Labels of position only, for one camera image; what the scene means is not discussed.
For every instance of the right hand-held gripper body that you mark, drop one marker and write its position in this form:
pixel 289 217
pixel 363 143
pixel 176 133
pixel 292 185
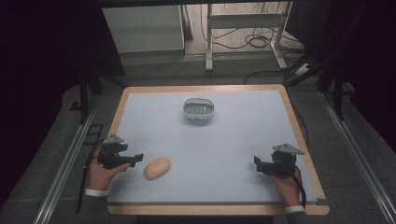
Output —
pixel 281 161

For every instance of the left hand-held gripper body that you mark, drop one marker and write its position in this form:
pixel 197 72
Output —
pixel 114 151

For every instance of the bread roll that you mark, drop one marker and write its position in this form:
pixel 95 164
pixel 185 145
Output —
pixel 157 168

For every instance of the grey soap dish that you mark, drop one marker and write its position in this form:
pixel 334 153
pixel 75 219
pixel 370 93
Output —
pixel 198 108

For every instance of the person's left hand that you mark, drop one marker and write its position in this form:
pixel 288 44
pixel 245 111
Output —
pixel 100 176

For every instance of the person's right hand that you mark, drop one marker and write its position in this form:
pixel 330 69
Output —
pixel 288 189

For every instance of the light grey table mat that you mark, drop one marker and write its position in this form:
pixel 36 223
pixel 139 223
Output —
pixel 211 146

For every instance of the black metal stand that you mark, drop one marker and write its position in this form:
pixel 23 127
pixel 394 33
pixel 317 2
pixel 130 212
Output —
pixel 83 96
pixel 337 93

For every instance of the wooden table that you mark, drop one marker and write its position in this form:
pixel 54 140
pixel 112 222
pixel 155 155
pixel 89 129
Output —
pixel 199 209

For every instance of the white power strip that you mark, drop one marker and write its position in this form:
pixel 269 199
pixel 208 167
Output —
pixel 302 69

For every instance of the white cabinet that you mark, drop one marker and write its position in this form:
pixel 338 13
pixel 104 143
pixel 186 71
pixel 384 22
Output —
pixel 143 28

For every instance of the aluminium floor rail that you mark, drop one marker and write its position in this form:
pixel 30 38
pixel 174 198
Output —
pixel 358 155
pixel 63 169

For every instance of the white metal desk frame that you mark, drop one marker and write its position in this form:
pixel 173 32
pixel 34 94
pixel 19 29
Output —
pixel 243 20

